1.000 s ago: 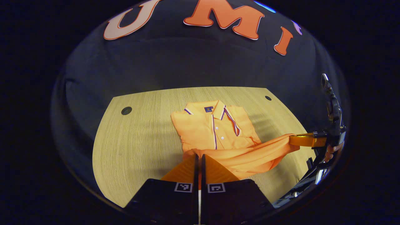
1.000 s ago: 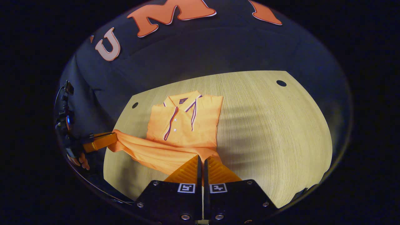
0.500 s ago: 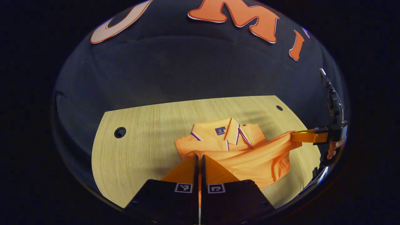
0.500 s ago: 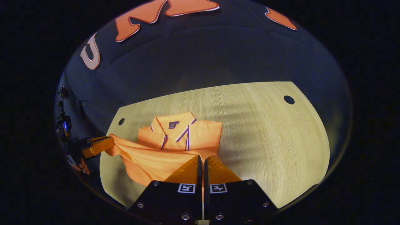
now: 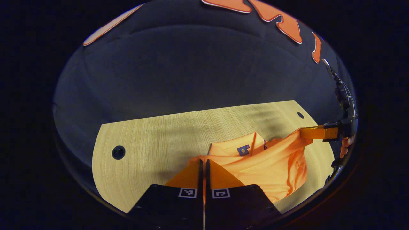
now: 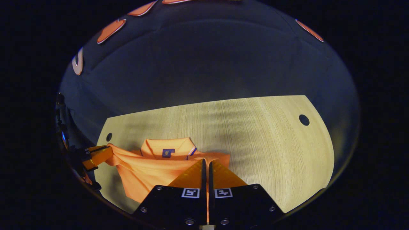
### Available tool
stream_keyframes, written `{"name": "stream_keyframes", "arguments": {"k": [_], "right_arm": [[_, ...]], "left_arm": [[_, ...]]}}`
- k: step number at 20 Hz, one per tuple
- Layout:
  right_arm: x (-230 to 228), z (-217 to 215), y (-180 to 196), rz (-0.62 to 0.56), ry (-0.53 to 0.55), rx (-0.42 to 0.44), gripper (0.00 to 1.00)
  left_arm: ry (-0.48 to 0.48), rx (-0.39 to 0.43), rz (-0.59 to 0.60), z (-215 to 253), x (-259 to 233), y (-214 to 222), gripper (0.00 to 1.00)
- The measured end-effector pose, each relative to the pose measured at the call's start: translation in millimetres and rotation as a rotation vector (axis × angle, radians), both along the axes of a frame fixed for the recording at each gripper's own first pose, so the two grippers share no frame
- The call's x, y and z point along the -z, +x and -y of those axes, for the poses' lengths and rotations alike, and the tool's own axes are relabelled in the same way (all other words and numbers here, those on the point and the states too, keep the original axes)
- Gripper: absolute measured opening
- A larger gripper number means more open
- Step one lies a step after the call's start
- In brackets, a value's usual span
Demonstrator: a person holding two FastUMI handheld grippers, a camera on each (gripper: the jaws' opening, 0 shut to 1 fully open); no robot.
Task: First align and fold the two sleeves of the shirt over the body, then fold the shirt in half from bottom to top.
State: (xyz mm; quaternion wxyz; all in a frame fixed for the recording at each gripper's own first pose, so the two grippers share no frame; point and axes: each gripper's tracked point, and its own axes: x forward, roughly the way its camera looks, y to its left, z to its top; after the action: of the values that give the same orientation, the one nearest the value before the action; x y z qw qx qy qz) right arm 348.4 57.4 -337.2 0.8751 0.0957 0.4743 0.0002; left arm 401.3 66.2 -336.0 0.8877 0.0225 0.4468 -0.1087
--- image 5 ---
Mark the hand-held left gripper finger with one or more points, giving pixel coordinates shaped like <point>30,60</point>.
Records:
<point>201,179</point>
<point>208,179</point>

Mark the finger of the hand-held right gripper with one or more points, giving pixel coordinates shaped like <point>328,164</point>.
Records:
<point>314,132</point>

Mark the orange T-shirt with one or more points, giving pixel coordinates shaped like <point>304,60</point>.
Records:
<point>271,166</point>

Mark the black backdrop cloth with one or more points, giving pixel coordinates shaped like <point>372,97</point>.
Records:
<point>191,70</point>

